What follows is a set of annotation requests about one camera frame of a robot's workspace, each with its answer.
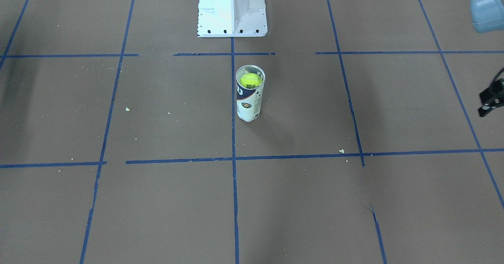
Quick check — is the yellow tennis ball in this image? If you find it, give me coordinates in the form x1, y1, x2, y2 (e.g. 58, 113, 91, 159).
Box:
238, 73, 263, 89

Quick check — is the clear tennis ball can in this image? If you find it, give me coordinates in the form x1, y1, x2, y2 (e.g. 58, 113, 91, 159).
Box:
235, 65, 266, 122

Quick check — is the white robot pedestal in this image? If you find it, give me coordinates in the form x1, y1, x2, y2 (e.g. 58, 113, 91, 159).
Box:
197, 0, 268, 37

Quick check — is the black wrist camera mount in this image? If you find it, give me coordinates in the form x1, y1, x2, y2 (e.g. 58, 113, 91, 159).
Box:
478, 78, 504, 117

